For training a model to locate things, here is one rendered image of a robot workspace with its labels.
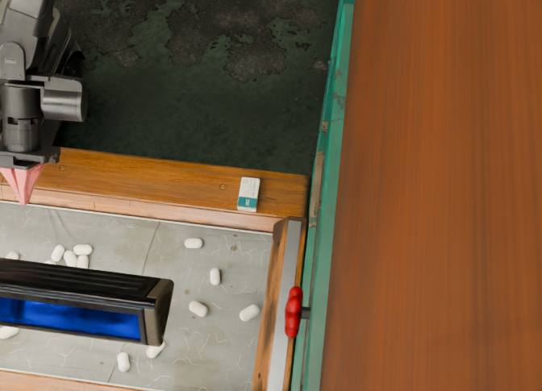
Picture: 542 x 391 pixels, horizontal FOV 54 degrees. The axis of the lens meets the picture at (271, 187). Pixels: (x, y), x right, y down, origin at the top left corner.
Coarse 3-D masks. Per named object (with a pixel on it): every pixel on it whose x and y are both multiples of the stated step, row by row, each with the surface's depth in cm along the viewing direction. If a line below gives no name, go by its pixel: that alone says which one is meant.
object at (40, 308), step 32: (0, 288) 59; (32, 288) 59; (64, 288) 59; (96, 288) 60; (128, 288) 61; (160, 288) 62; (0, 320) 63; (32, 320) 62; (64, 320) 62; (96, 320) 61; (128, 320) 60; (160, 320) 61
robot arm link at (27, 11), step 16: (16, 0) 79; (32, 0) 79; (48, 0) 80; (16, 16) 79; (32, 16) 79; (48, 16) 82; (0, 32) 79; (16, 32) 79; (32, 32) 80; (32, 48) 80; (32, 64) 82
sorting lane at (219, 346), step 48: (0, 240) 100; (48, 240) 100; (96, 240) 100; (144, 240) 100; (240, 240) 100; (192, 288) 96; (240, 288) 96; (48, 336) 93; (192, 336) 93; (240, 336) 93; (144, 384) 90; (192, 384) 90; (240, 384) 90
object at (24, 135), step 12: (24, 120) 84; (36, 120) 86; (12, 132) 84; (24, 132) 85; (36, 132) 86; (0, 144) 88; (12, 144) 85; (24, 144) 85; (36, 144) 87; (24, 156) 85; (36, 156) 85; (48, 156) 87
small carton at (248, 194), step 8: (240, 184) 99; (248, 184) 99; (256, 184) 99; (240, 192) 99; (248, 192) 99; (256, 192) 99; (240, 200) 98; (248, 200) 98; (256, 200) 98; (240, 208) 98; (248, 208) 98
